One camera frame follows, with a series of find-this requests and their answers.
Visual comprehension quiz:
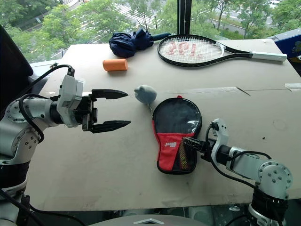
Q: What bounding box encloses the black red paddle case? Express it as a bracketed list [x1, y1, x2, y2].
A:
[151, 95, 203, 175]

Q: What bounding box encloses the navy folded umbrella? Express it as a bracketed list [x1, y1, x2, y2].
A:
[108, 28, 173, 58]

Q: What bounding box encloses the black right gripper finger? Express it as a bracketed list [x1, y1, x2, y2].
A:
[182, 138, 203, 147]
[184, 143, 203, 153]

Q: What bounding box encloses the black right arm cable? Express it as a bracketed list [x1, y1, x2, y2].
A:
[205, 121, 272, 189]

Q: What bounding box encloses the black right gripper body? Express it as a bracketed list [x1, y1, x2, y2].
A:
[199, 138, 214, 162]

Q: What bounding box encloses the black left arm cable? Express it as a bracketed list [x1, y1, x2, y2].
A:
[18, 64, 75, 145]

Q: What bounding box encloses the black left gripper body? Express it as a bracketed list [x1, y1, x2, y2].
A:
[73, 93, 98, 133]

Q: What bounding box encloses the orange foam cylinder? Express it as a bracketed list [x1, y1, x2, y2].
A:
[102, 58, 129, 72]

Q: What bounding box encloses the black monitor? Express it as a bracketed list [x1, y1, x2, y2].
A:
[0, 23, 34, 118]

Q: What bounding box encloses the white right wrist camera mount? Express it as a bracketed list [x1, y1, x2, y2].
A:
[210, 118, 230, 163]

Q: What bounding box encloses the blue box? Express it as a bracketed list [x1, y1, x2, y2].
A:
[273, 31, 301, 78]

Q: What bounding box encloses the grey plush mouse toy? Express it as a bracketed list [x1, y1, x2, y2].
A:
[134, 84, 157, 114]

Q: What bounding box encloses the clear tape piece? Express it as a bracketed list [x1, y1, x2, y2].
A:
[284, 82, 301, 93]

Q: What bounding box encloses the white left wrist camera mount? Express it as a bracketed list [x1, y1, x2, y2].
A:
[56, 74, 85, 128]

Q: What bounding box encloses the black floor cable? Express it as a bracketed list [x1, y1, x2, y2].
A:
[0, 188, 87, 226]

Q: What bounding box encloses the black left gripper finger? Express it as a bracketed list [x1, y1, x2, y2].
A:
[91, 89, 129, 100]
[90, 120, 132, 134]

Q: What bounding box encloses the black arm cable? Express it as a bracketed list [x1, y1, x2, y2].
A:
[18, 64, 75, 145]
[205, 121, 272, 189]

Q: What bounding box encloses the black white tennis racket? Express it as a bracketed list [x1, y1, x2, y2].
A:
[157, 34, 288, 69]

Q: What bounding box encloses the black window frame post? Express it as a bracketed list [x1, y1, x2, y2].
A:
[176, 0, 191, 36]

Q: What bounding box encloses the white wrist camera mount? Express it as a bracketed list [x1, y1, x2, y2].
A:
[56, 74, 85, 128]
[210, 118, 230, 163]

